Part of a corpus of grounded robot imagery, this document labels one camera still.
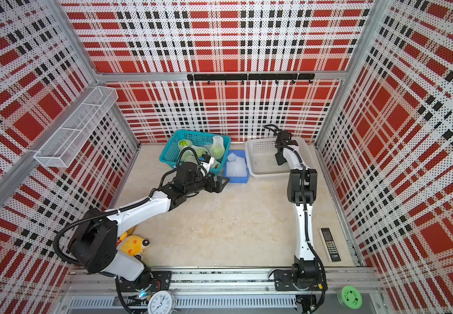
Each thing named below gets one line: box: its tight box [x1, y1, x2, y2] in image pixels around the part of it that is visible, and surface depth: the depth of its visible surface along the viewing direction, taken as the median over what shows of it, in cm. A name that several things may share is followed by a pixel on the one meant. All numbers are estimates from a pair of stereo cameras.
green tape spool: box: [336, 285, 363, 310], surface depth 68 cm
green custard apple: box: [210, 145, 226, 160], surface depth 104 cm
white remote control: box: [318, 227, 343, 263], surface depth 83 cm
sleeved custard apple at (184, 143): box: [178, 139, 193, 151], surface depth 114 cm
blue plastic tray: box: [223, 149, 250, 184], surface depth 107 cm
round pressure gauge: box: [147, 290, 177, 314], surface depth 68 cm
